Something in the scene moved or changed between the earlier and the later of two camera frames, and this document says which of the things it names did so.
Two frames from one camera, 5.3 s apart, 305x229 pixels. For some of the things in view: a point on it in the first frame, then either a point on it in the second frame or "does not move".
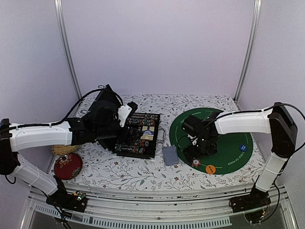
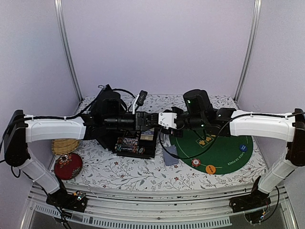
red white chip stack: (196, 162) does not move
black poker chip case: (140, 139) does not move
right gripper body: (205, 147) -> (196, 122)
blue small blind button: (243, 148) does not move
